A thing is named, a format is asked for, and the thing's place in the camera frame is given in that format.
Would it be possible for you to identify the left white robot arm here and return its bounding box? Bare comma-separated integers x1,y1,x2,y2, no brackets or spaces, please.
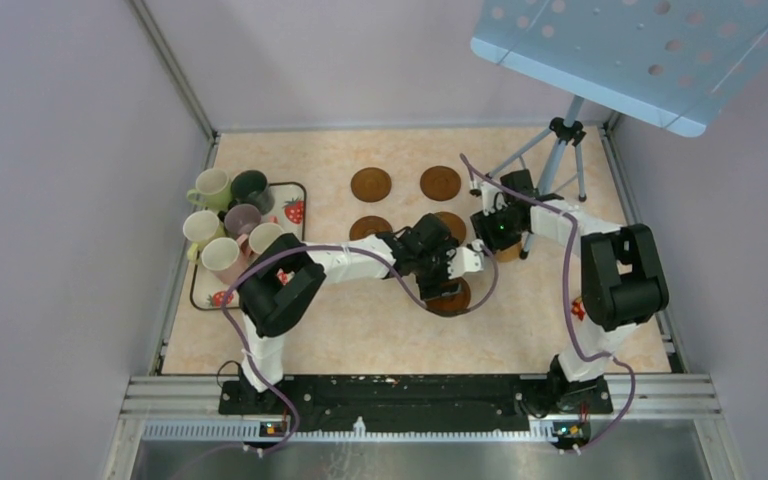
220,214,467,414

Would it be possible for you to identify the red small toy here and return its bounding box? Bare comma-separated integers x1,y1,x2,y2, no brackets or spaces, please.
570,296,587,321

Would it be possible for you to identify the silver tripod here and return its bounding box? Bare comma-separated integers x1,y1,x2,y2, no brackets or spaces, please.
470,95,587,259

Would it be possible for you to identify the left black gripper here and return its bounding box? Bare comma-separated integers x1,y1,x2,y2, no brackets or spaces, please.
413,238,463,302

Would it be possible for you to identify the brown coaster five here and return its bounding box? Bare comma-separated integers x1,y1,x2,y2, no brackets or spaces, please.
426,278,471,315

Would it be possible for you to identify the light wooden coaster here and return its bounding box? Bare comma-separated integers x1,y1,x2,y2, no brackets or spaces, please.
494,242,522,263

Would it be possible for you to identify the purple cup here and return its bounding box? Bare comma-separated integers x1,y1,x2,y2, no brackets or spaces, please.
223,204,262,239

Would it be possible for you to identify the pink cup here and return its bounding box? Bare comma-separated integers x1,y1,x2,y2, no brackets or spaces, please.
201,235,250,285
248,222,285,255

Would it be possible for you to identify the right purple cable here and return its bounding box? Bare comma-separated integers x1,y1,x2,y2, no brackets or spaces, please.
458,153,637,455

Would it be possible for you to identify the brown coaster one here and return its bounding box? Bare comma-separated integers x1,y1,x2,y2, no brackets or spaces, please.
350,167,392,203

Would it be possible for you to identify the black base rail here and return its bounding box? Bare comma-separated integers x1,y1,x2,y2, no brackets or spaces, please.
218,374,614,437

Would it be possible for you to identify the brown coaster two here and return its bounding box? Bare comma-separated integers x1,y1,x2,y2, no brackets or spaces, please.
420,165,462,202

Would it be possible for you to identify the purple cable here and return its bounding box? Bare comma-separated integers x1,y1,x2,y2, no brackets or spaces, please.
458,153,637,455
220,239,500,458

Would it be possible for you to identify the strawberry print tray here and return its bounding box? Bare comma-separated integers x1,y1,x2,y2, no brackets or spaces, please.
189,182,307,311

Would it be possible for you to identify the pink cup far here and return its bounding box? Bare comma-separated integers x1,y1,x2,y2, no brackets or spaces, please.
248,222,285,255

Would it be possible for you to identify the blue perforated music stand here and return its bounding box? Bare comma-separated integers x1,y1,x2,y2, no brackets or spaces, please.
470,0,768,138

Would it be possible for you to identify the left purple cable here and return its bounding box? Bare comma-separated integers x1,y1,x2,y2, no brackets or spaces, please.
220,239,500,458

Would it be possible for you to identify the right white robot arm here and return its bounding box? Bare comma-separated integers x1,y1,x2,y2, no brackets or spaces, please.
470,170,669,416

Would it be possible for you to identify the dark green cup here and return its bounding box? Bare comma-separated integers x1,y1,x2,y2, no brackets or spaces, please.
230,170,275,214

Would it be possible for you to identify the pink cup near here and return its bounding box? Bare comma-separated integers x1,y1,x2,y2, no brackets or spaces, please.
201,235,250,285

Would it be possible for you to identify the brown coaster four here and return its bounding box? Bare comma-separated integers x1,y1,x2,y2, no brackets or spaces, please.
435,211,467,246

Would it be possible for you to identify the brown coaster three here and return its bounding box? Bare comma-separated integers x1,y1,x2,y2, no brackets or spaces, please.
349,215,393,241

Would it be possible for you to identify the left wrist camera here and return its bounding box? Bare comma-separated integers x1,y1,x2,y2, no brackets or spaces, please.
447,239,487,280

